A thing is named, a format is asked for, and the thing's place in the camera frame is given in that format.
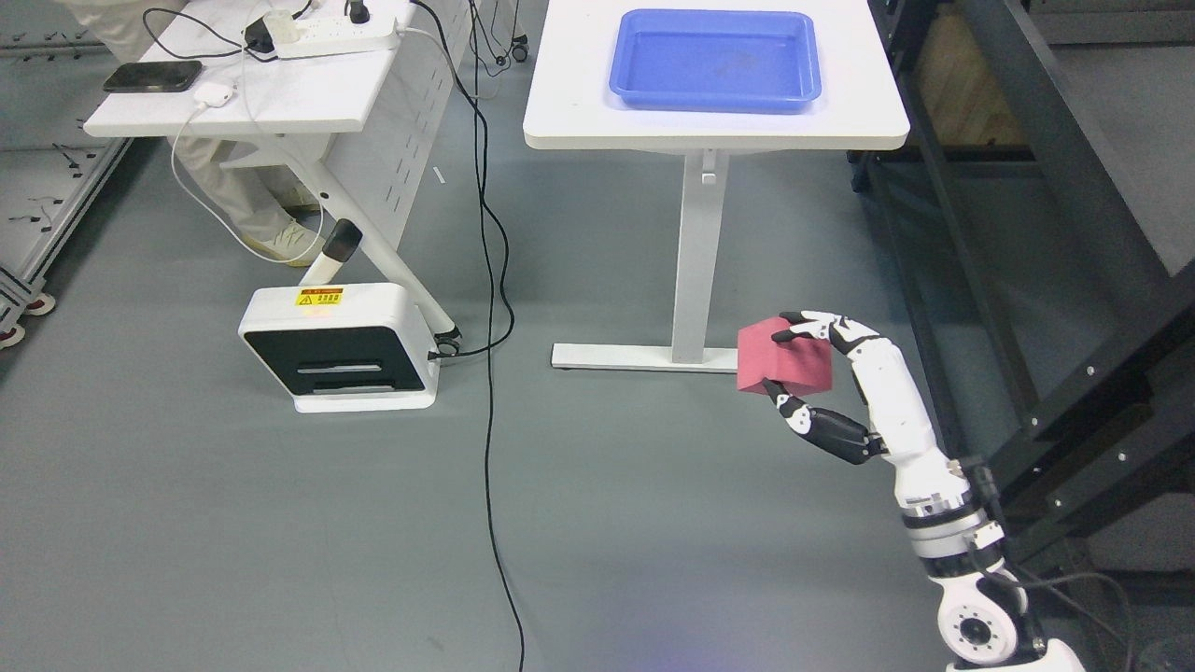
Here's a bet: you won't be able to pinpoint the black right shelf rack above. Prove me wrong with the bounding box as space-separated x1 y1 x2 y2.
851 1 1191 591

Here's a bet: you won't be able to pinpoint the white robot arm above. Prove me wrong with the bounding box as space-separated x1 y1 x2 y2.
893 456 1084 671

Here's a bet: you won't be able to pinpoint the white charger adapter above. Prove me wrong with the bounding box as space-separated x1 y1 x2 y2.
194 80 235 109

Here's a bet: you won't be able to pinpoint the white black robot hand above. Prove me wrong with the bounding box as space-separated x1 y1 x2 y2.
762 310 970 517

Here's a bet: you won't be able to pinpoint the black smartphone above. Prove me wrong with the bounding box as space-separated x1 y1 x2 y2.
102 60 204 93

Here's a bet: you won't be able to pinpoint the white box appliance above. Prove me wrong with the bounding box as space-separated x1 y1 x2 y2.
237 219 442 414

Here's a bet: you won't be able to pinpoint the blue plastic tray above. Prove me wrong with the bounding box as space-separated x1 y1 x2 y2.
609 8 822 114

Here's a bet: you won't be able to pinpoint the white side desk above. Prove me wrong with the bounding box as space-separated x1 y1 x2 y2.
84 1 472 346

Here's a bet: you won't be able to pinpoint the long black floor cable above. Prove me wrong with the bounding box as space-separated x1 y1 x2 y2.
406 0 528 672

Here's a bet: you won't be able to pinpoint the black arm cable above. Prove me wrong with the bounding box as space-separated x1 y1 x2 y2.
962 457 1135 672

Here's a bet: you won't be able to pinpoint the person leg beige trousers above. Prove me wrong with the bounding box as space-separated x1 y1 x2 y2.
59 1 324 268

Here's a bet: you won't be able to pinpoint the white table with legs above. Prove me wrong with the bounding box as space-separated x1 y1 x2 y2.
522 1 912 373

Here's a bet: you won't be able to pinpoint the pink foam block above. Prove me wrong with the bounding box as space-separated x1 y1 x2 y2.
736 317 833 396

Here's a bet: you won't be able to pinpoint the white power strip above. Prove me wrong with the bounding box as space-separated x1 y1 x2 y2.
243 4 415 60

